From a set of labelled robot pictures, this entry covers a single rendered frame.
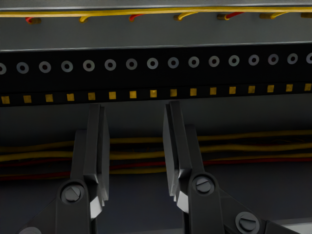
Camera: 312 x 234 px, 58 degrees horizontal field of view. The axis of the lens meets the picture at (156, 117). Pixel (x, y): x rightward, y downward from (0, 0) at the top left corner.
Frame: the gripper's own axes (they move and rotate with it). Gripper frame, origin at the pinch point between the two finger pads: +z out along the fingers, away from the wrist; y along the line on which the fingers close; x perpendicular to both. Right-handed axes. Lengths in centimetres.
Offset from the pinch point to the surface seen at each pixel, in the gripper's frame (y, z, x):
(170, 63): 3.7, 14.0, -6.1
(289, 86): 16.3, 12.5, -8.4
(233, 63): 10.1, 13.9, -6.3
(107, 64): -2.4, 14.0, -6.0
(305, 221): 10.9, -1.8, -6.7
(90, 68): -4.1, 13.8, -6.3
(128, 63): -0.4, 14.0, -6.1
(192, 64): 5.9, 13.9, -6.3
